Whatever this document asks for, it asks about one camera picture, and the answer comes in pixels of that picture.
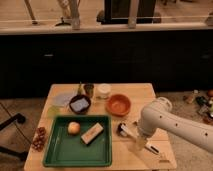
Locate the black chair base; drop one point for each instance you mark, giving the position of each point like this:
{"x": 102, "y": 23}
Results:
{"x": 9, "y": 134}

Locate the clear plastic lid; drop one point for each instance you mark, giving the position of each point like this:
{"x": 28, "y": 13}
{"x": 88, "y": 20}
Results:
{"x": 63, "y": 99}

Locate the dark bowl with sponge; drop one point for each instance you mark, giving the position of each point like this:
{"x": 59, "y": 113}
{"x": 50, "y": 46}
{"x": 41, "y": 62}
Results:
{"x": 80, "y": 104}

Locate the yellow-green sponge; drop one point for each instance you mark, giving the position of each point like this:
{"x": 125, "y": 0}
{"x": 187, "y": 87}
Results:
{"x": 53, "y": 111}

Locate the yellow onion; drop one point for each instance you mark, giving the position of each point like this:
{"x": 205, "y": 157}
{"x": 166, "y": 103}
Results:
{"x": 73, "y": 128}

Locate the small green bottle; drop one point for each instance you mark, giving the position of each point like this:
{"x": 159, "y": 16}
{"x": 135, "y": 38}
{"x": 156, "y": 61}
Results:
{"x": 79, "y": 90}

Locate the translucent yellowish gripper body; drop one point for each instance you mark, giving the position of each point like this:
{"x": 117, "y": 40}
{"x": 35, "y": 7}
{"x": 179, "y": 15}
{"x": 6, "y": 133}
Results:
{"x": 141, "y": 141}

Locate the green plastic tray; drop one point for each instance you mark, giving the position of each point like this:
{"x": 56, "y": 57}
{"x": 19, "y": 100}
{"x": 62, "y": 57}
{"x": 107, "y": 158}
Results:
{"x": 66, "y": 150}

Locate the dark metal cup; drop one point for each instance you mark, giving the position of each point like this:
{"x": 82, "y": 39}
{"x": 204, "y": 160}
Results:
{"x": 89, "y": 89}

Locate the red bowl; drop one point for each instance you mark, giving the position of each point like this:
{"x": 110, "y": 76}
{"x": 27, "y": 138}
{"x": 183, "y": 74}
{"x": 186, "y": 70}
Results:
{"x": 118, "y": 105}

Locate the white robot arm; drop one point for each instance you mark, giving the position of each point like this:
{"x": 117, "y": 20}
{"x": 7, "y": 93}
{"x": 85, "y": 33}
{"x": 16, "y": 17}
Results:
{"x": 157, "y": 114}

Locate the bunch of red grapes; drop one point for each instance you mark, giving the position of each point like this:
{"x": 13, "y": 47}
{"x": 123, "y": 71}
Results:
{"x": 39, "y": 141}

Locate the wooden block brush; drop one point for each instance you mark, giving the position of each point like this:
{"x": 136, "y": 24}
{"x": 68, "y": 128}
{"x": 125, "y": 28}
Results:
{"x": 91, "y": 133}

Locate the white cup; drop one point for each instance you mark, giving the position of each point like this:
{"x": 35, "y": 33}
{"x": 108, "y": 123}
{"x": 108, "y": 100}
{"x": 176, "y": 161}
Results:
{"x": 103, "y": 90}

